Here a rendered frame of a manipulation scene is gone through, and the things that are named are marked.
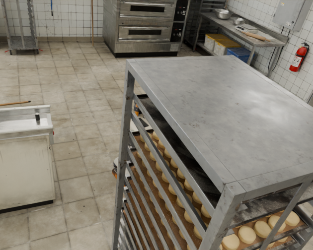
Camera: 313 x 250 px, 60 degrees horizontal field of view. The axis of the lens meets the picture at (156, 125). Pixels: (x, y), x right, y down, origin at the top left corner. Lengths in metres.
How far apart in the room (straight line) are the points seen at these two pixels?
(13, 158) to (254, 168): 1.99
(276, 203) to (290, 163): 0.15
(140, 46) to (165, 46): 0.55
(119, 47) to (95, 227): 3.87
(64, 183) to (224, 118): 2.40
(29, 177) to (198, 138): 2.01
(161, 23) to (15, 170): 4.26
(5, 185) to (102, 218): 0.87
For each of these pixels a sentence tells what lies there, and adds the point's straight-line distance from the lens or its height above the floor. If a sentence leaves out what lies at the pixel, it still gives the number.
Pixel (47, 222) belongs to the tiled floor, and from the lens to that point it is 2.71.
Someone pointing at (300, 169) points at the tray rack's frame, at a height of 1.82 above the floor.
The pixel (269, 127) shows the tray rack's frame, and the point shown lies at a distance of 0.79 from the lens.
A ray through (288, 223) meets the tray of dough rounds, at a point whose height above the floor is 1.50.
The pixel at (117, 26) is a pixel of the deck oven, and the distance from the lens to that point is 5.52.
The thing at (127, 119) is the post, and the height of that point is 1.57.
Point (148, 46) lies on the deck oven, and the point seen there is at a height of 0.25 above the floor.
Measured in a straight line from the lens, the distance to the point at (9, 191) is 2.62.
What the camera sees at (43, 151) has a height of 0.68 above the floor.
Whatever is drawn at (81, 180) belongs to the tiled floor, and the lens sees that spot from 2.99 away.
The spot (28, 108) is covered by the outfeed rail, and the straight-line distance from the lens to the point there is 2.44.
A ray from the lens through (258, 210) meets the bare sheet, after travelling 0.76.
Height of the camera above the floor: 2.20
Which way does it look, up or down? 35 degrees down
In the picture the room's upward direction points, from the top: 10 degrees clockwise
